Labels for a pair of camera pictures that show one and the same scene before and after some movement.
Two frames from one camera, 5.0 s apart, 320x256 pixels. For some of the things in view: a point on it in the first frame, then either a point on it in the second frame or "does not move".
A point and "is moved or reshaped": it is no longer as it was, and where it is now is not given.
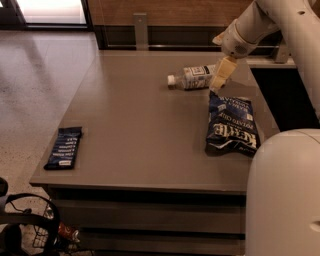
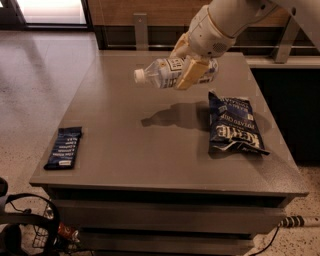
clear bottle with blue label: x=193 y=78 is moved or reshaped
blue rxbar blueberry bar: x=64 y=150 does not move
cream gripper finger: x=224 y=72 to x=193 y=73
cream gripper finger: x=218 y=39 to x=182 y=44
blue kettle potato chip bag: x=231 y=126 does not move
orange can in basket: x=69 y=232 does not move
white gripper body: x=234 y=43 to x=207 y=40
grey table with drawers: x=129 y=159 does not move
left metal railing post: x=141 y=31 does not move
